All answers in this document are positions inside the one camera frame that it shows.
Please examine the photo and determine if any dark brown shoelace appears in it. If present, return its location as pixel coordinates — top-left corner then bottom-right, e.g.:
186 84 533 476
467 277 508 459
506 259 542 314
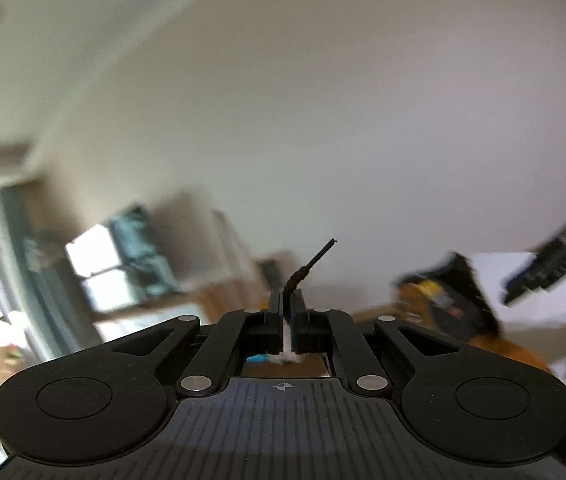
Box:
283 237 339 306

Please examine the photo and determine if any grey curtain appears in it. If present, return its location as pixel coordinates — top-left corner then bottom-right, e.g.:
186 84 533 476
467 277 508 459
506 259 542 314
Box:
0 185 81 366

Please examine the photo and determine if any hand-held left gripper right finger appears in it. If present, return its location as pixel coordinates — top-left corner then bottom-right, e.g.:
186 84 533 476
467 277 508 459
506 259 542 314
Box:
291 292 456 400

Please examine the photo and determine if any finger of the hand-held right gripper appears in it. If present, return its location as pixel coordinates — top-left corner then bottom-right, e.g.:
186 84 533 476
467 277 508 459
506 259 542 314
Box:
502 250 554 306

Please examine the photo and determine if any brown leather boot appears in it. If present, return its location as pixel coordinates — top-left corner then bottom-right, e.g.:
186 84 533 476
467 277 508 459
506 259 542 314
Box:
395 252 551 376

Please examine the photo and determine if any flat screen television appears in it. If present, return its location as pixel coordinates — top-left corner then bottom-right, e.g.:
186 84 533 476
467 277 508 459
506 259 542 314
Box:
66 205 184 311

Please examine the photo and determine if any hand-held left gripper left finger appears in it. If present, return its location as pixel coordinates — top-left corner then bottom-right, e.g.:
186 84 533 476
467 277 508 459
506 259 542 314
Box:
112 289 284 400

